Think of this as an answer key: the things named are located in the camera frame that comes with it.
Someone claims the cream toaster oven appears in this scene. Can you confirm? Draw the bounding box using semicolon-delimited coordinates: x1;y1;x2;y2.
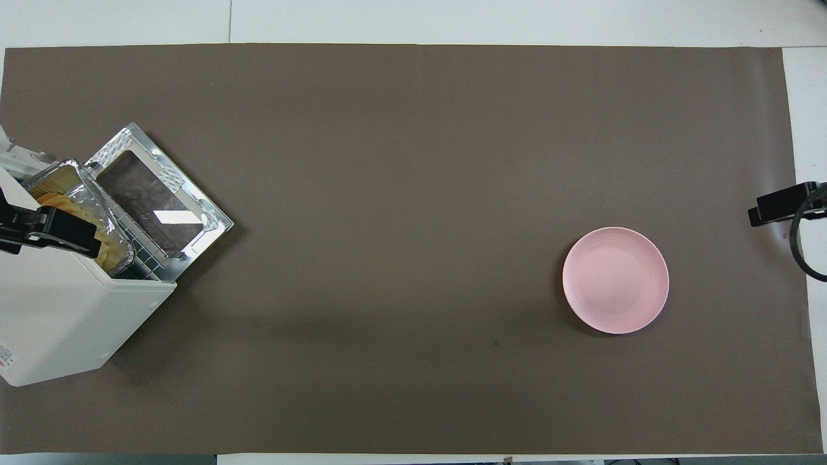
0;187;177;387

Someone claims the aluminium foil tray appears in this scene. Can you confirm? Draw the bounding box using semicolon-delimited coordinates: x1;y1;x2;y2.
23;160;136;272

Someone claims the sliced orange bread loaf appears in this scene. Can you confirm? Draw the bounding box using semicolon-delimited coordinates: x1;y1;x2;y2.
36;181;127;269

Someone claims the brown table mat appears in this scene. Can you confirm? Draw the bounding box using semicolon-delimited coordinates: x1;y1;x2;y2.
0;43;813;455

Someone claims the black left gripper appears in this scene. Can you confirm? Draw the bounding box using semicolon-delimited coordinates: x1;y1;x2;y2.
0;194;102;258

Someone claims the pink round plate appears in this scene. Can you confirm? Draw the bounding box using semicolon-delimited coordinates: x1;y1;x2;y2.
562;227;670;335

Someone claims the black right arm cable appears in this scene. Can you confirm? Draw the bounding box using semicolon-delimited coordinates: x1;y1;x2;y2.
787;191;827;282

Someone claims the glass oven door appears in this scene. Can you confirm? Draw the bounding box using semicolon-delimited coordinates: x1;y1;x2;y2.
84;123;235;283

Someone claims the oven wire rack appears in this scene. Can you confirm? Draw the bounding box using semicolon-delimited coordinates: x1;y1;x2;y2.
107;194;178;282

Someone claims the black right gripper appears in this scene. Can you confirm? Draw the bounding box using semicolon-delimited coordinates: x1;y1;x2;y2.
748;182;827;227

